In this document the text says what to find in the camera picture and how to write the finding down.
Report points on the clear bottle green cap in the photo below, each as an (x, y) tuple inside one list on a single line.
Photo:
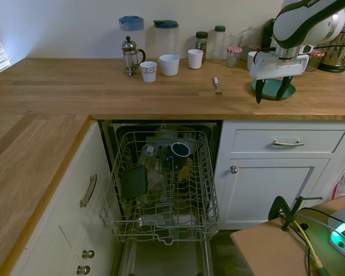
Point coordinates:
[(218, 46)]

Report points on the yellow plastic item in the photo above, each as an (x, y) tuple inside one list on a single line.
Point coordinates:
[(185, 171)]

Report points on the white cabinet door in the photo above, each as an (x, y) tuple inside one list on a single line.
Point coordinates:
[(270, 192)]

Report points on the round silver cabinet knob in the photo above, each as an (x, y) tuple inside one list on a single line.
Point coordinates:
[(83, 269), (88, 253), (233, 169)]

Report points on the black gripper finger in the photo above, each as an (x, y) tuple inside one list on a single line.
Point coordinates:
[(284, 86), (259, 89)]

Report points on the black screw clamp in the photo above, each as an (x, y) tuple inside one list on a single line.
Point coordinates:
[(276, 205)]

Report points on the red checked lid glass jar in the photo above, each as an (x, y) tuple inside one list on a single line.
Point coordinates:
[(316, 62), (233, 57)]

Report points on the clear plastic container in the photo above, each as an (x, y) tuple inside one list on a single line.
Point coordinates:
[(156, 184)]

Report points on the clear pitcher light blue lid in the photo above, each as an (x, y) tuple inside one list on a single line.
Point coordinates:
[(131, 31)]

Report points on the small white cup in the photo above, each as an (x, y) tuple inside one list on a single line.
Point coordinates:
[(195, 59)]

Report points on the black grinder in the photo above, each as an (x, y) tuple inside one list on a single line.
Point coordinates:
[(267, 34)]

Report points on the clear pitcher dark blue lid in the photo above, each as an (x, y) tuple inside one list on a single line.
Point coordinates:
[(166, 37)]

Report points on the glass french press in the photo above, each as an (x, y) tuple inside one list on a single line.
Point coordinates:
[(129, 56)]

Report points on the stainless steel electric kettle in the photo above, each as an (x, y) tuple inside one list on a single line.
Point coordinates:
[(342, 56)]

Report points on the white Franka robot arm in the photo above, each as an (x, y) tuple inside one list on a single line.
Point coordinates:
[(293, 26)]

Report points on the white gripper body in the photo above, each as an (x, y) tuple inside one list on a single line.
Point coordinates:
[(279, 67)]

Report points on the black mug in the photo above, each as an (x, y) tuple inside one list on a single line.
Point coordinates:
[(180, 155)]

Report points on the patterned paper cup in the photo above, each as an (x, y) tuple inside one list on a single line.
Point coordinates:
[(148, 72)]

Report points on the teal plastic plate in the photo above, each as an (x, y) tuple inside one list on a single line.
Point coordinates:
[(271, 89)]

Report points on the spice jar dark green lid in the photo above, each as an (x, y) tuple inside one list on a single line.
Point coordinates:
[(201, 43)]

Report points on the black square container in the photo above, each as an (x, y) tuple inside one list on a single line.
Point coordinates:
[(134, 182)]

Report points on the white ceramic mug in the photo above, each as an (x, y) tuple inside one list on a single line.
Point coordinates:
[(169, 65)]

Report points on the white base cabinet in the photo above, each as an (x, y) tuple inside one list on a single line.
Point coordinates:
[(63, 224)]

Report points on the clear glass jar with label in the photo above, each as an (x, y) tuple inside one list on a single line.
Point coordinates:
[(149, 156)]

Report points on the stainless dishwasher door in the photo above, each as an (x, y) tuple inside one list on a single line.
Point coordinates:
[(164, 258)]

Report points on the white drawer front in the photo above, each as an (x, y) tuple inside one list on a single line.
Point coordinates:
[(319, 141)]

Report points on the clear glass tumbler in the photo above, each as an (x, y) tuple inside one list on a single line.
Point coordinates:
[(235, 40)]

